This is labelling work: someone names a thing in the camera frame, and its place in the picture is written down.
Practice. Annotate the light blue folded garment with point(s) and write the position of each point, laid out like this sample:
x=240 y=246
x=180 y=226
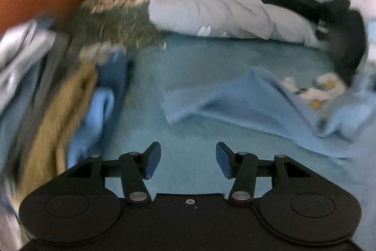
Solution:
x=94 y=121

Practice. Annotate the black garment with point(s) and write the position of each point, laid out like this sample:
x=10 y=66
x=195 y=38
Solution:
x=346 y=42

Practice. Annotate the white-grey folded garment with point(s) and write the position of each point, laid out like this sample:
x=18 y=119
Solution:
x=17 y=45

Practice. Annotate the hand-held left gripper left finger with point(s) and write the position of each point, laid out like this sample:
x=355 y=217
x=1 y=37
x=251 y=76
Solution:
x=152 y=161

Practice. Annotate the teal floral bed blanket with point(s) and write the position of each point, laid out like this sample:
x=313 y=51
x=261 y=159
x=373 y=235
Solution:
x=182 y=68

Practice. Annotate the mustard folded garment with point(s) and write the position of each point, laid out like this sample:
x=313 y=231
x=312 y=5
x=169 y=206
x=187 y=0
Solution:
x=58 y=121

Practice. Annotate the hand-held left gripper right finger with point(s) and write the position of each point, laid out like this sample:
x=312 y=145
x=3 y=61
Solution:
x=224 y=160

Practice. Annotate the light blue flowered quilt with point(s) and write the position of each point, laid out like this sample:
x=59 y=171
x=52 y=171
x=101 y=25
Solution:
x=205 y=4

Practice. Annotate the grey folded garment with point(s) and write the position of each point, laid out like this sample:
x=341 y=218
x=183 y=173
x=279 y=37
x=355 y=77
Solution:
x=50 y=77

